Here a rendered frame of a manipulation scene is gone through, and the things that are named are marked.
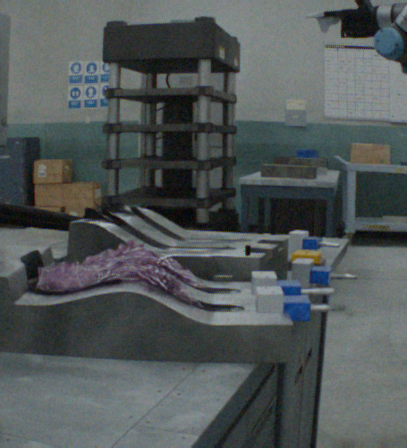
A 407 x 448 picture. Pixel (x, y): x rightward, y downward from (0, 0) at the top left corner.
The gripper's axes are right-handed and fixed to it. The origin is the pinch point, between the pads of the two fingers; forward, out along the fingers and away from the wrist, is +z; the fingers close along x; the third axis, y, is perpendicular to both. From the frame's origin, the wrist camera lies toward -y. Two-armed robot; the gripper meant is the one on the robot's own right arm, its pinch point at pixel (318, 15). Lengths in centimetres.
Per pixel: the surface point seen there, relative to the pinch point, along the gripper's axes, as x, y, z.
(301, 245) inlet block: -24, 61, -5
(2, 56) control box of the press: -62, 3, 68
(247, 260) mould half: -75, 48, -28
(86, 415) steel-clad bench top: -126, 49, -46
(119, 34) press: 191, -23, 301
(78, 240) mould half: -88, 44, 2
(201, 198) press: 209, 112, 243
